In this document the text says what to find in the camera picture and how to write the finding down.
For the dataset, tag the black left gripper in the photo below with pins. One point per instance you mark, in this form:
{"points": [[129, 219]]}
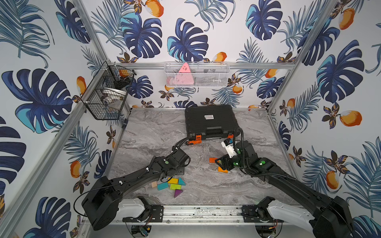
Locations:
{"points": [[177, 171]]}

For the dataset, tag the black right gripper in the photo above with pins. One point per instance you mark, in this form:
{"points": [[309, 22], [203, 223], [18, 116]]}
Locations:
{"points": [[224, 160]]}

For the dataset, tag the orange square block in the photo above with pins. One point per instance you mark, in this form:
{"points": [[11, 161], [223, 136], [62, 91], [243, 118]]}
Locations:
{"points": [[222, 171]]}

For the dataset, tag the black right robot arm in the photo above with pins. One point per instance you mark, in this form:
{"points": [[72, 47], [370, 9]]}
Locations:
{"points": [[319, 214]]}

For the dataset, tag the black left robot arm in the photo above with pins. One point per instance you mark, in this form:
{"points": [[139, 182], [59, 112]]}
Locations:
{"points": [[101, 202]]}

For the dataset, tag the teal small triangle block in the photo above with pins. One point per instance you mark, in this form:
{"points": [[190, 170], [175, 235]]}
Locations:
{"points": [[181, 182]]}

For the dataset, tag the yellow square block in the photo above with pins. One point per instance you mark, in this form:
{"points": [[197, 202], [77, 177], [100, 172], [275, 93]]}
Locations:
{"points": [[173, 181]]}

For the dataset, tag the purple triangle block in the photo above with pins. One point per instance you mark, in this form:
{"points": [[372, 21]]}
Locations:
{"points": [[177, 192]]}

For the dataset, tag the teal rectangular block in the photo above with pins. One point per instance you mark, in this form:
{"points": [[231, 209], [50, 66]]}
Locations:
{"points": [[162, 186]]}

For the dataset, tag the black plastic tool case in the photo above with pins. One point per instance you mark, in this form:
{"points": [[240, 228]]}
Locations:
{"points": [[203, 122]]}

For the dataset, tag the pink triangle card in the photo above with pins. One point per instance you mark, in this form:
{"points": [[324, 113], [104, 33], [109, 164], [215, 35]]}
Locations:
{"points": [[184, 76]]}

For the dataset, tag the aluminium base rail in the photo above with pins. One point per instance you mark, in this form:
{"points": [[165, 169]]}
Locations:
{"points": [[213, 215]]}

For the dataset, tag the black corner bracket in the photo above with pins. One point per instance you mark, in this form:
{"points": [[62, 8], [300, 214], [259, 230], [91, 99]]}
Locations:
{"points": [[125, 122]]}

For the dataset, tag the black wire basket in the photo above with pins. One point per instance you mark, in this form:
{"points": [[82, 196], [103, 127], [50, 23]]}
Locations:
{"points": [[109, 92]]}

